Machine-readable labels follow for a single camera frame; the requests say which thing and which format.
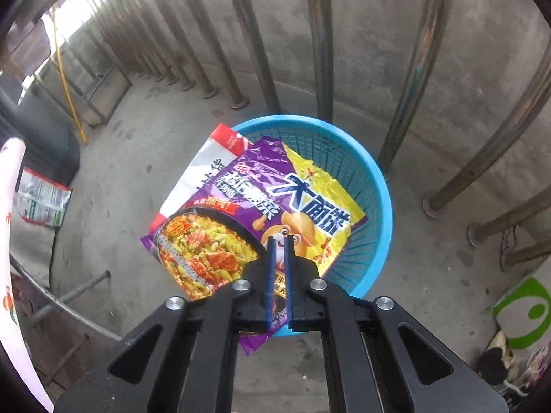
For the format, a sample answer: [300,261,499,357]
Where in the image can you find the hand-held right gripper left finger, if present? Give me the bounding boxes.
[54,236,277,413]

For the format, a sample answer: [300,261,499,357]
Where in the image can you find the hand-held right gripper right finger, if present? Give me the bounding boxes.
[284,235,509,413]

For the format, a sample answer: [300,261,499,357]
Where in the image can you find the purple yellow noodle bag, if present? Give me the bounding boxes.
[140,135,368,357]

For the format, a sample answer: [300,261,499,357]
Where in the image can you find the red white snack bag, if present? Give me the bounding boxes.
[148,123,254,233]

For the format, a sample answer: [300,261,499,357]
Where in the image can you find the blue plastic basket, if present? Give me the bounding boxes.
[230,114,393,340]

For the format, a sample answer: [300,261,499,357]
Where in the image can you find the black white shoe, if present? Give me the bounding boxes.
[477,331,523,385]

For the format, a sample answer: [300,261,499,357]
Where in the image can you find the green white bag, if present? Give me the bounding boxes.
[492,277,551,351]

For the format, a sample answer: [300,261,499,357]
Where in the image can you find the metal balcony railing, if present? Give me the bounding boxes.
[73,0,551,276]

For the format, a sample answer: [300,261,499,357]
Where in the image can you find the white green printed packet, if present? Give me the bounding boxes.
[17,167,72,229]

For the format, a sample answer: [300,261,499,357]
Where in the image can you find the pink white patterned table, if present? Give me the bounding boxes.
[0,138,54,413]

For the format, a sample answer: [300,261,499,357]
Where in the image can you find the hanging clothes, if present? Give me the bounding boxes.
[6,19,53,76]

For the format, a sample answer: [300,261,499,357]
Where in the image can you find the metal table frame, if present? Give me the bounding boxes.
[11,256,125,340]

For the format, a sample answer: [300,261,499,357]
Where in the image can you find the grey metal frame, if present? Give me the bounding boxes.
[64,64,133,127]

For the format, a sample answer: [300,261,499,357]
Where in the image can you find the yellow broom handle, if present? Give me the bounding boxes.
[51,13,89,145]

